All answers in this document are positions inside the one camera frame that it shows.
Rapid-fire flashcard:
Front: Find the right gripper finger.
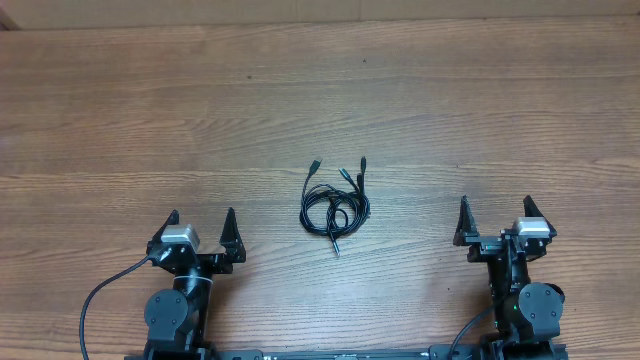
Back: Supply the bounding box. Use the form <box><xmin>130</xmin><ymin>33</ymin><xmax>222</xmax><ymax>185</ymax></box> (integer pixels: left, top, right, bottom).
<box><xmin>453</xmin><ymin>195</ymin><xmax>479</xmax><ymax>246</ymax></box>
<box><xmin>523</xmin><ymin>195</ymin><xmax>557</xmax><ymax>238</ymax></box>

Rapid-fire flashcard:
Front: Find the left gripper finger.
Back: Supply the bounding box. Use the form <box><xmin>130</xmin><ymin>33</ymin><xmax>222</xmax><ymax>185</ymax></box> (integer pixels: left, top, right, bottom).
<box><xmin>151</xmin><ymin>209</ymin><xmax>179</xmax><ymax>242</ymax></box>
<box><xmin>219</xmin><ymin>208</ymin><xmax>246</xmax><ymax>263</ymax></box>

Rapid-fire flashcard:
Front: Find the black USB cable coil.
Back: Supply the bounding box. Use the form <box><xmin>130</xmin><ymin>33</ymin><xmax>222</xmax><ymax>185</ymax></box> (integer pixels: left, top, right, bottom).
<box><xmin>298</xmin><ymin>158</ymin><xmax>351</xmax><ymax>258</ymax></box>

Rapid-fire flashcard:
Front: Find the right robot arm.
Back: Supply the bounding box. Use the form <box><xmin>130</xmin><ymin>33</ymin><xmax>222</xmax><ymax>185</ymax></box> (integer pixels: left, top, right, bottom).
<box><xmin>447</xmin><ymin>196</ymin><xmax>568</xmax><ymax>359</ymax></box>

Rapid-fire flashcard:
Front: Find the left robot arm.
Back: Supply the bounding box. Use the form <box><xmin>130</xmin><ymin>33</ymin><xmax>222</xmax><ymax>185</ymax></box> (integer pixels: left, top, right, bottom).
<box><xmin>141</xmin><ymin>208</ymin><xmax>246</xmax><ymax>360</ymax></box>

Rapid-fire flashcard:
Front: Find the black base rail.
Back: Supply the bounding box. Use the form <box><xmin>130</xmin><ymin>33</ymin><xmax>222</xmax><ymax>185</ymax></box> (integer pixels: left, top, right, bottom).
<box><xmin>215</xmin><ymin>344</ymin><xmax>489</xmax><ymax>360</ymax></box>

